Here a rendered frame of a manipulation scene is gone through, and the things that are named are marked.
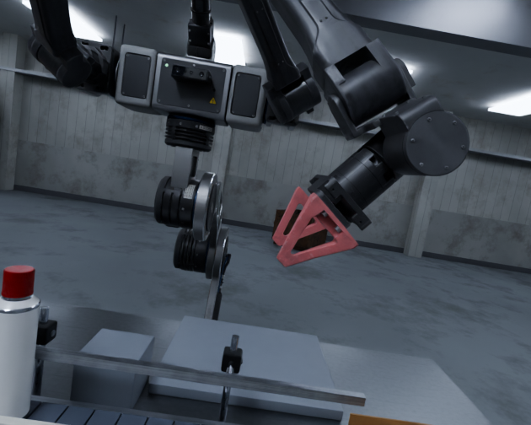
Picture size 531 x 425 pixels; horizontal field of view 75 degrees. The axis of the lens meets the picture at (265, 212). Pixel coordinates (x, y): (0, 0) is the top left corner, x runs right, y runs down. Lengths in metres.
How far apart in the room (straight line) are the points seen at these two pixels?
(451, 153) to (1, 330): 0.54
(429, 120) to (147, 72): 0.81
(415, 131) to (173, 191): 0.74
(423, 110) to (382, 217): 7.88
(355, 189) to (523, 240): 9.49
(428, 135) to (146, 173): 7.83
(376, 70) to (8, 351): 0.55
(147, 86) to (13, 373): 0.71
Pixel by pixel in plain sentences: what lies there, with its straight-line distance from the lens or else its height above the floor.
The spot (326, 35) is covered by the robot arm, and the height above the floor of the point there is 1.42.
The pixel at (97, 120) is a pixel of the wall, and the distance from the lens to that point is 8.53.
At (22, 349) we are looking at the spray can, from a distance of 0.56.
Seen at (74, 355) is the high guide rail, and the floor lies 0.96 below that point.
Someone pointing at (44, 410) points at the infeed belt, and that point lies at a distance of 0.64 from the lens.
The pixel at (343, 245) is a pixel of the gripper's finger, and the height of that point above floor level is 1.20.
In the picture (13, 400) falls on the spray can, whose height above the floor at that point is 0.92.
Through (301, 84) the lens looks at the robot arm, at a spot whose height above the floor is 1.46.
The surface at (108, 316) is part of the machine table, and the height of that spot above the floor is 0.83.
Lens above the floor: 1.26
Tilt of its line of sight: 6 degrees down
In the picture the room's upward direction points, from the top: 10 degrees clockwise
